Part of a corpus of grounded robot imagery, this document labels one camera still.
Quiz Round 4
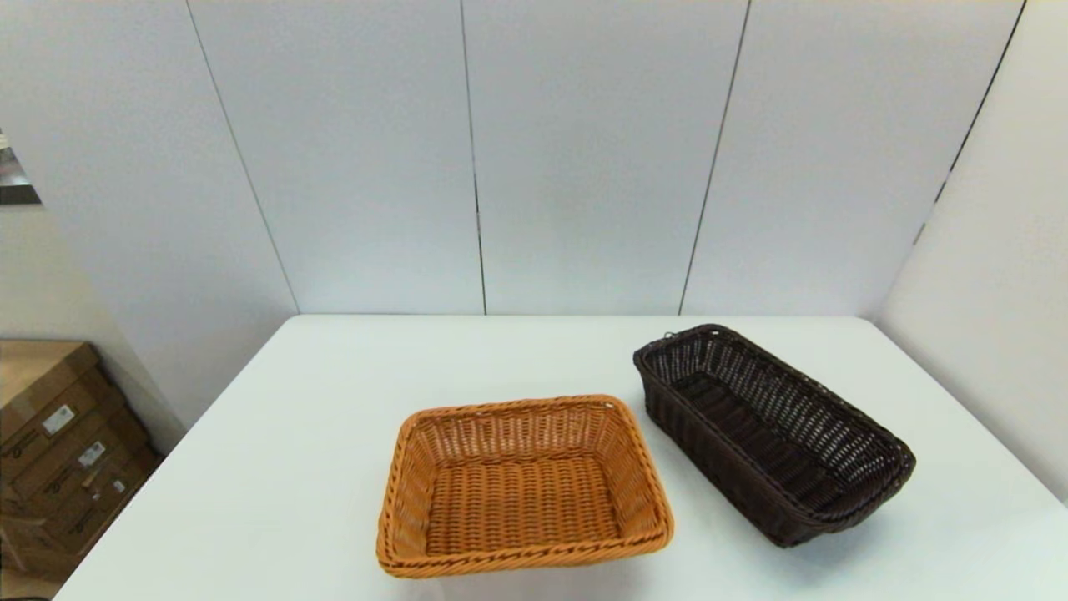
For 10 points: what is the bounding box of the orange wicker basket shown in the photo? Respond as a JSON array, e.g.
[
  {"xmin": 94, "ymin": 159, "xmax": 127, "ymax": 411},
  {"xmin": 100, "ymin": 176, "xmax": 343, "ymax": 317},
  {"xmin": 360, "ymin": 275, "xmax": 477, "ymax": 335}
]
[{"xmin": 375, "ymin": 394, "xmax": 675, "ymax": 579}]

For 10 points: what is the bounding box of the dark brown wicker basket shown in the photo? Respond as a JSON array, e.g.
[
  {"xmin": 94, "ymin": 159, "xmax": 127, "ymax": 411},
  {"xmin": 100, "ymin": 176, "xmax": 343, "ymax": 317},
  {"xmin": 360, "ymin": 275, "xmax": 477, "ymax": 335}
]
[{"xmin": 632, "ymin": 323, "xmax": 917, "ymax": 549}]

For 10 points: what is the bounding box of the brown cardboard box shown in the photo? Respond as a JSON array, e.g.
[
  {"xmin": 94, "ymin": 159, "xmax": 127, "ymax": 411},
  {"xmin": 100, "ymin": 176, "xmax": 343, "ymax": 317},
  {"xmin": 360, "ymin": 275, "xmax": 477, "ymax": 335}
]
[
  {"xmin": 0, "ymin": 401, "xmax": 147, "ymax": 510},
  {"xmin": 0, "ymin": 338, "xmax": 118, "ymax": 456},
  {"xmin": 0, "ymin": 447, "xmax": 164, "ymax": 577}
]

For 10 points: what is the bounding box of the grey metal background fixture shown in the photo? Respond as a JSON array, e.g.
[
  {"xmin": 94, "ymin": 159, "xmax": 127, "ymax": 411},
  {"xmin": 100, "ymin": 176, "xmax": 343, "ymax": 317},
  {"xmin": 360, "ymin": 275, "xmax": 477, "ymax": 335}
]
[{"xmin": 0, "ymin": 138, "xmax": 41, "ymax": 205}]

